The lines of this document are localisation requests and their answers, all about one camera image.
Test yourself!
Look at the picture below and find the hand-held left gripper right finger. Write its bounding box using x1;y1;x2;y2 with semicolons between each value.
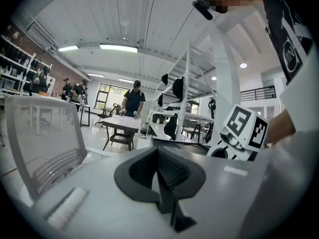
158;146;265;239

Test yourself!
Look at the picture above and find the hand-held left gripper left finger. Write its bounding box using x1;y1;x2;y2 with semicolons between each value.
31;146;172;239

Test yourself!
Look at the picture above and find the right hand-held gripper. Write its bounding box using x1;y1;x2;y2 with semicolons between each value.
206;104;270;160

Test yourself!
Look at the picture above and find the black box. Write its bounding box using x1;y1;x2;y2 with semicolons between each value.
152;136;211;157

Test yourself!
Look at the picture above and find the person's right forearm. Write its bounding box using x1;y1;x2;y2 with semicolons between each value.
267;108;298;144

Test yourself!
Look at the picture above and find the white mesh office chair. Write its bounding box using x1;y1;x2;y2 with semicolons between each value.
4;95;88;202

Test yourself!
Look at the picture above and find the white metal shelf rack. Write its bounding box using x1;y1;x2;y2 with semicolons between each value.
146;40;218;144

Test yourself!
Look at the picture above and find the black hanging bag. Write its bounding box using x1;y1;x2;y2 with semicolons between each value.
171;76;185;101
163;113;179;141

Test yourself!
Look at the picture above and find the black railing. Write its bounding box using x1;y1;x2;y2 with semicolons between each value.
240;84;277;102

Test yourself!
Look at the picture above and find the dark wooden table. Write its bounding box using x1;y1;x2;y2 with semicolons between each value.
101;115;142;152

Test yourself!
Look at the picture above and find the white slanted column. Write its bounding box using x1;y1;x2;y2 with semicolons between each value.
191;6;257;112

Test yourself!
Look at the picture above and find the white black-framed table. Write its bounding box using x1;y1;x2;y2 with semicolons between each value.
31;95;91;135

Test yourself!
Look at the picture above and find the black framed window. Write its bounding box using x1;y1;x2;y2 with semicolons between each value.
95;83;131;110

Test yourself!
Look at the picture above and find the person's black printed shirt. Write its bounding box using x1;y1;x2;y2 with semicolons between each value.
259;0;319;134

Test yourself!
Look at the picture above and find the long ceiling light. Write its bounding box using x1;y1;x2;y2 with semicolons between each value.
99;42;139;54
57;45;80;53

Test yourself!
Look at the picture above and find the black head-mounted camera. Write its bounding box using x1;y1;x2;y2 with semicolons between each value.
191;0;214;21

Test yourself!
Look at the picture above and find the white wall shelving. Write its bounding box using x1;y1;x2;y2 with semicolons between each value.
0;32;53;97

